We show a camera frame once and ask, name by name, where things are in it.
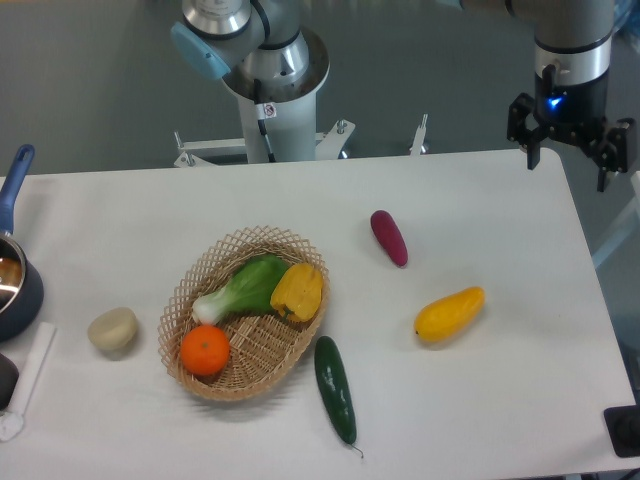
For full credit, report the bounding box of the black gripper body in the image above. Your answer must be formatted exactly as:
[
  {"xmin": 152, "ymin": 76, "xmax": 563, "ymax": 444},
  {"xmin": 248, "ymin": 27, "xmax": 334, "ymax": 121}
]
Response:
[{"xmin": 506, "ymin": 65, "xmax": 636, "ymax": 173}]

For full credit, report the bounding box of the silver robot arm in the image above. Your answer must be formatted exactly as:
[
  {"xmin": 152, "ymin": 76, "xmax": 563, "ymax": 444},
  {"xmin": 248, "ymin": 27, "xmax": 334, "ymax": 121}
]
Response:
[{"xmin": 459, "ymin": 1, "xmax": 636, "ymax": 192}]

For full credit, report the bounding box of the robot base column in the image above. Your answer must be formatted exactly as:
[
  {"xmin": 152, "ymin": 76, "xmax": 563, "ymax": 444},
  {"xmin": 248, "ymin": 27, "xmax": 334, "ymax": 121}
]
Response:
[{"xmin": 171, "ymin": 1, "xmax": 330, "ymax": 164}]

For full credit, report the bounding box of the yellow mango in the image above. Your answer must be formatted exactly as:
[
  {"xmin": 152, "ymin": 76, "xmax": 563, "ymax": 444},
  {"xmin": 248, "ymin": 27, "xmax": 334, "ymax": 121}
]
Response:
[{"xmin": 414, "ymin": 286, "xmax": 485, "ymax": 343}]

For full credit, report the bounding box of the purple sweet potato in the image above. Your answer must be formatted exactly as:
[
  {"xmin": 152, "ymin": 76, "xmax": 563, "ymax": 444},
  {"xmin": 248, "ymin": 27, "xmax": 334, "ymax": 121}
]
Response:
[{"xmin": 370, "ymin": 210, "xmax": 408, "ymax": 268}]

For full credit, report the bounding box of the black device at table corner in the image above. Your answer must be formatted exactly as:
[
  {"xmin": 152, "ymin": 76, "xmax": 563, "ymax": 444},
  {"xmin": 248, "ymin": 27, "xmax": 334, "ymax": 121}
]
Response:
[{"xmin": 603, "ymin": 405, "xmax": 639, "ymax": 458}]

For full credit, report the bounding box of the yellow bell pepper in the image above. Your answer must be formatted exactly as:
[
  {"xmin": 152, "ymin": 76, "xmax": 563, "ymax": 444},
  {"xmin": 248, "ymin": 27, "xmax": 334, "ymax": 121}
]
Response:
[{"xmin": 270, "ymin": 263, "xmax": 324, "ymax": 323}]

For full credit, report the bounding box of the dark green cucumber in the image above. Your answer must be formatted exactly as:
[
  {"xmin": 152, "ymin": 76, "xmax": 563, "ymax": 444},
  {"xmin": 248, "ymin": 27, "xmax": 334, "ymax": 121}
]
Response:
[{"xmin": 314, "ymin": 335, "xmax": 364, "ymax": 458}]

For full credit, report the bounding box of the green bok choy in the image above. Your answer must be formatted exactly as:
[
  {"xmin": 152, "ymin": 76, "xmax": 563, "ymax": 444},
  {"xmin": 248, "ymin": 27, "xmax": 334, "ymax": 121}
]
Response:
[{"xmin": 192, "ymin": 254, "xmax": 289, "ymax": 325}]

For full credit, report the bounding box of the woven wicker basket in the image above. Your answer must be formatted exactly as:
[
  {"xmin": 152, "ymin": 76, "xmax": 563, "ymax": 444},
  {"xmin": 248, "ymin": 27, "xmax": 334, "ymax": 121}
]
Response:
[{"xmin": 158, "ymin": 226, "xmax": 330, "ymax": 401}]

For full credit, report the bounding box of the orange fruit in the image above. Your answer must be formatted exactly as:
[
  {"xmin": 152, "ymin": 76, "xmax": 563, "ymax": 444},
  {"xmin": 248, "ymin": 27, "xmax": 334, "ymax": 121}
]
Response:
[{"xmin": 180, "ymin": 325, "xmax": 231, "ymax": 376}]

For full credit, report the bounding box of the beige potato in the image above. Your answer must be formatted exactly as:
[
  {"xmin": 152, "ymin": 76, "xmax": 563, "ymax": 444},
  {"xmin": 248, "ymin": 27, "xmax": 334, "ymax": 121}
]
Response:
[{"xmin": 87, "ymin": 307, "xmax": 138, "ymax": 351}]

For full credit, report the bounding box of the dark round object at edge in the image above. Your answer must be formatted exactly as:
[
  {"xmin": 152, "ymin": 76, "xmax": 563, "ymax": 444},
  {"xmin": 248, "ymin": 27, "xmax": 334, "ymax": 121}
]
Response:
[{"xmin": 0, "ymin": 354, "xmax": 19, "ymax": 410}]

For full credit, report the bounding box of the white metal mounting frame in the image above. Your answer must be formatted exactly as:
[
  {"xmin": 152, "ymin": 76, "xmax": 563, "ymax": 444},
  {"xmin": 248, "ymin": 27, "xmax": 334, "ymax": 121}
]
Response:
[{"xmin": 173, "ymin": 113, "xmax": 429, "ymax": 168}]

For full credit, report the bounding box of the blue saucepan with handle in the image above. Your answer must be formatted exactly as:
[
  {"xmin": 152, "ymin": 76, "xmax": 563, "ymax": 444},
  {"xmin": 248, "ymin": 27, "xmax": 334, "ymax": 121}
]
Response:
[{"xmin": 1, "ymin": 144, "xmax": 44, "ymax": 342}]

